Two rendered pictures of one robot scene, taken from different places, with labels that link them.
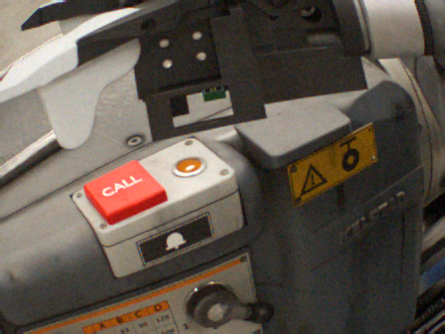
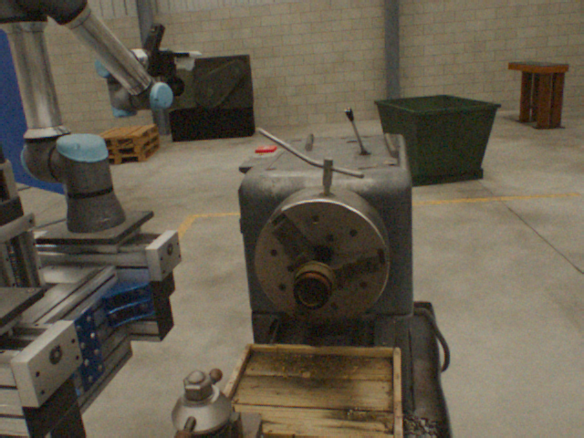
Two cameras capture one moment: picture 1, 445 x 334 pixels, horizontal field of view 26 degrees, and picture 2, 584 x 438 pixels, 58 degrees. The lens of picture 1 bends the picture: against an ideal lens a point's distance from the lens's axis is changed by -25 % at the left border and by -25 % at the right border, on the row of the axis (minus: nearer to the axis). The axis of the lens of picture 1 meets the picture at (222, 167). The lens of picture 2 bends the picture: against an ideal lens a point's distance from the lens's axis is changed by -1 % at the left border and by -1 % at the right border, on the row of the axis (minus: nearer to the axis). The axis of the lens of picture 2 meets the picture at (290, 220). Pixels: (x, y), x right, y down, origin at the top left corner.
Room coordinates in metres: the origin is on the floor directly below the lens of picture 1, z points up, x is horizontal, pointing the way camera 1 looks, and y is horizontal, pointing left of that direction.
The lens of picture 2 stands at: (1.84, -1.25, 1.57)
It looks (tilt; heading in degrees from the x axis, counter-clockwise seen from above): 18 degrees down; 125
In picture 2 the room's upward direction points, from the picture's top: 5 degrees counter-clockwise
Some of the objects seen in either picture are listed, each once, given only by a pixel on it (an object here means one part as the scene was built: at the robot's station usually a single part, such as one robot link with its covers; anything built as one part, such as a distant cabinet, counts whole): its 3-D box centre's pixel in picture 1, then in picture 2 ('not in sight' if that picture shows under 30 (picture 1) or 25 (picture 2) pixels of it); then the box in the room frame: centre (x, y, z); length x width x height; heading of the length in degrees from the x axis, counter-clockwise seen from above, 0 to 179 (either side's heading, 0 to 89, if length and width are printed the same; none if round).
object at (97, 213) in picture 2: not in sight; (93, 205); (0.66, -0.44, 1.21); 0.15 x 0.15 x 0.10
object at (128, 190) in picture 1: (123, 196); (265, 151); (0.84, 0.08, 1.26); 0.06 x 0.06 x 0.02; 23
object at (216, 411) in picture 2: not in sight; (201, 404); (1.40, -0.85, 1.13); 0.08 x 0.08 x 0.03
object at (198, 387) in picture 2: not in sight; (197, 383); (1.40, -0.85, 1.17); 0.04 x 0.04 x 0.03
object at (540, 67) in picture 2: not in sight; (534, 93); (0.21, 8.79, 0.50); 1.61 x 0.44 x 1.00; 120
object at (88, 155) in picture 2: not in sight; (83, 161); (0.65, -0.44, 1.33); 0.13 x 0.12 x 0.14; 1
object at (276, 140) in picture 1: (296, 133); (255, 167); (0.91, -0.07, 1.24); 0.09 x 0.08 x 0.03; 113
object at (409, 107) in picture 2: not in sight; (432, 139); (-0.20, 4.68, 0.43); 1.34 x 0.94 x 0.85; 132
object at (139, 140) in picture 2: not in sight; (127, 143); (-5.44, 4.57, 0.22); 1.25 x 0.86 x 0.44; 123
